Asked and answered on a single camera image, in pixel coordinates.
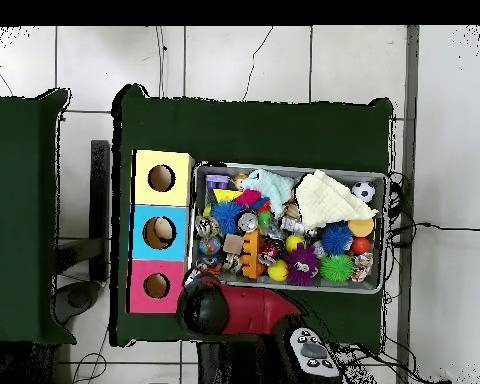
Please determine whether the orange striped tiger plush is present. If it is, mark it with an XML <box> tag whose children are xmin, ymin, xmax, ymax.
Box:
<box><xmin>195</xmin><ymin>257</ymin><xmax>224</xmax><ymax>277</ymax></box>

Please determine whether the shallow metal mesh bin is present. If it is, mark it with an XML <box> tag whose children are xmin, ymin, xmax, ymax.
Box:
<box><xmin>187</xmin><ymin>161</ymin><xmax>389</xmax><ymax>295</ymax></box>

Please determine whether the orange building block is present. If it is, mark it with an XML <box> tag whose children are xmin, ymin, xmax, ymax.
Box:
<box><xmin>240</xmin><ymin>228</ymin><xmax>265</xmax><ymax>280</ymax></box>

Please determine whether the blue spiky rubber ball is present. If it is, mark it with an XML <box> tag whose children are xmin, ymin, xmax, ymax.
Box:
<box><xmin>318</xmin><ymin>220</ymin><xmax>354</xmax><ymax>256</ymax></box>
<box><xmin>210</xmin><ymin>200</ymin><xmax>245</xmax><ymax>236</ymax></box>

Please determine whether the yellow cheese wedge toy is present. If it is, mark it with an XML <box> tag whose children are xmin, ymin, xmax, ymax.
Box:
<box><xmin>212</xmin><ymin>188</ymin><xmax>245</xmax><ymax>203</ymax></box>

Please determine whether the purple spiky monster toy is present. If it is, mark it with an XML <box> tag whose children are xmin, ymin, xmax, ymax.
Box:
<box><xmin>281</xmin><ymin>243</ymin><xmax>322</xmax><ymax>287</ymax></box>

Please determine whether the mint knitted cloth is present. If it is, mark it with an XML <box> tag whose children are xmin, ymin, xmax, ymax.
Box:
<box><xmin>241</xmin><ymin>168</ymin><xmax>295</xmax><ymax>219</ymax></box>

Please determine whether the green spiky rubber ball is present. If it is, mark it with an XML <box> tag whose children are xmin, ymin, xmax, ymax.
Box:
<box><xmin>318</xmin><ymin>253</ymin><xmax>354</xmax><ymax>284</ymax></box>

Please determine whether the cream knitted cloth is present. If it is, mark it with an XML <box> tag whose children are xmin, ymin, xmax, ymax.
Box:
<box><xmin>294</xmin><ymin>169</ymin><xmax>379</xmax><ymax>231</ymax></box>

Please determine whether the dark green table cloth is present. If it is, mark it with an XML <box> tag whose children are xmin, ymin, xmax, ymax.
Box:
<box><xmin>109</xmin><ymin>84</ymin><xmax>395</xmax><ymax>355</ymax></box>

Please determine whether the orange rubber ball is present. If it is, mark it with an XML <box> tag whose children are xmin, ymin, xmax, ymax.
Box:
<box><xmin>349</xmin><ymin>236</ymin><xmax>372</xmax><ymax>256</ymax></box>

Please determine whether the green cloth side table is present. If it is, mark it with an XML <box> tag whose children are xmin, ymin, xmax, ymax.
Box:
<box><xmin>0</xmin><ymin>88</ymin><xmax>77</xmax><ymax>345</ymax></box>

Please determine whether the small soccer ball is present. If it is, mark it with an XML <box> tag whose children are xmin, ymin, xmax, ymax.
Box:
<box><xmin>350</xmin><ymin>180</ymin><xmax>376</xmax><ymax>203</ymax></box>

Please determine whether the black power cable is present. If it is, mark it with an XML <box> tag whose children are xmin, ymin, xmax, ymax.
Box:
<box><xmin>387</xmin><ymin>171</ymin><xmax>480</xmax><ymax>249</ymax></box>

